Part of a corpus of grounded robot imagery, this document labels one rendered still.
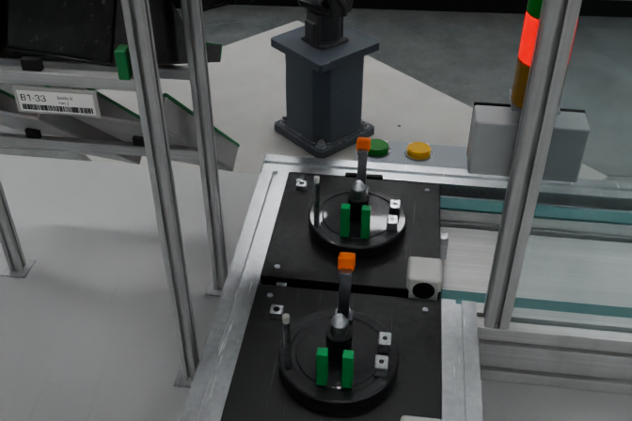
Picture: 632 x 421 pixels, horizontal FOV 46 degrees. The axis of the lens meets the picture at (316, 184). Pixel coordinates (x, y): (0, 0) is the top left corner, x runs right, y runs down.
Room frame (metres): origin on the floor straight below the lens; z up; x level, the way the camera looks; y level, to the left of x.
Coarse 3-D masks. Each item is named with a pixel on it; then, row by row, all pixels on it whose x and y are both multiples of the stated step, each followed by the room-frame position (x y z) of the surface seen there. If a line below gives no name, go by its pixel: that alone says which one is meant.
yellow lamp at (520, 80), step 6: (516, 66) 0.69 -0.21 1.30; (522, 66) 0.68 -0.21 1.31; (528, 66) 0.68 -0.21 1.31; (516, 72) 0.69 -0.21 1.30; (522, 72) 0.68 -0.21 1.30; (528, 72) 0.67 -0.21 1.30; (516, 78) 0.69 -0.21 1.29; (522, 78) 0.68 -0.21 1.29; (516, 84) 0.68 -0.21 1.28; (522, 84) 0.68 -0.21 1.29; (516, 90) 0.68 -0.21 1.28; (522, 90) 0.67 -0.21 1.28; (516, 96) 0.68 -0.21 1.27; (522, 96) 0.67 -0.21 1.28; (516, 102) 0.68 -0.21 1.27; (522, 102) 0.67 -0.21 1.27
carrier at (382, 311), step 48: (288, 288) 0.70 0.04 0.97; (288, 336) 0.55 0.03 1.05; (336, 336) 0.57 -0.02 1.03; (384, 336) 0.59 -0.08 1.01; (432, 336) 0.62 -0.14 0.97; (240, 384) 0.55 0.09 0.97; (288, 384) 0.54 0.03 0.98; (336, 384) 0.53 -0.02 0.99; (384, 384) 0.53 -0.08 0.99; (432, 384) 0.55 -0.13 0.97
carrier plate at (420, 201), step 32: (288, 192) 0.91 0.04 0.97; (320, 192) 0.91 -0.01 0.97; (384, 192) 0.91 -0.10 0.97; (416, 192) 0.91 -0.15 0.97; (288, 224) 0.84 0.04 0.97; (416, 224) 0.84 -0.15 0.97; (288, 256) 0.77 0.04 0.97; (320, 256) 0.77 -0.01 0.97; (384, 256) 0.77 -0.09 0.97; (416, 256) 0.77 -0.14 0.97; (320, 288) 0.72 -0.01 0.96; (352, 288) 0.71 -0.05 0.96; (384, 288) 0.71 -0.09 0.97
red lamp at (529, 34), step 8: (528, 16) 0.69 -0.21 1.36; (528, 24) 0.68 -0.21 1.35; (536, 24) 0.67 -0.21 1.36; (528, 32) 0.68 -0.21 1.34; (528, 40) 0.68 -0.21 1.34; (520, 48) 0.69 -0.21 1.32; (528, 48) 0.68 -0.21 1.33; (520, 56) 0.69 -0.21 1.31; (528, 56) 0.68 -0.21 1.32; (528, 64) 0.67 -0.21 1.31
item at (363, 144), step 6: (360, 138) 0.91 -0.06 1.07; (366, 138) 0.91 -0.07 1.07; (360, 144) 0.90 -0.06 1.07; (366, 144) 0.90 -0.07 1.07; (360, 150) 0.88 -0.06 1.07; (366, 150) 0.89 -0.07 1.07; (360, 156) 0.90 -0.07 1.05; (366, 156) 0.89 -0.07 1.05; (360, 162) 0.89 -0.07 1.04; (366, 162) 0.89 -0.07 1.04; (360, 168) 0.89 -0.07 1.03; (366, 168) 0.89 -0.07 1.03; (360, 174) 0.89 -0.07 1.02; (366, 174) 0.89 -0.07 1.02; (366, 186) 0.88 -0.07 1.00
